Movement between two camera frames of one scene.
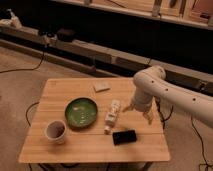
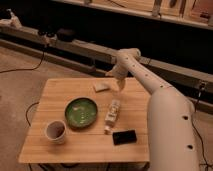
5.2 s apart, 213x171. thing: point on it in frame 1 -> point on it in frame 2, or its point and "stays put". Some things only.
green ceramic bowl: (81, 112) stays put
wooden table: (82, 121) stays put
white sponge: (101, 86) stays put
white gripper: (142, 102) -> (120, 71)
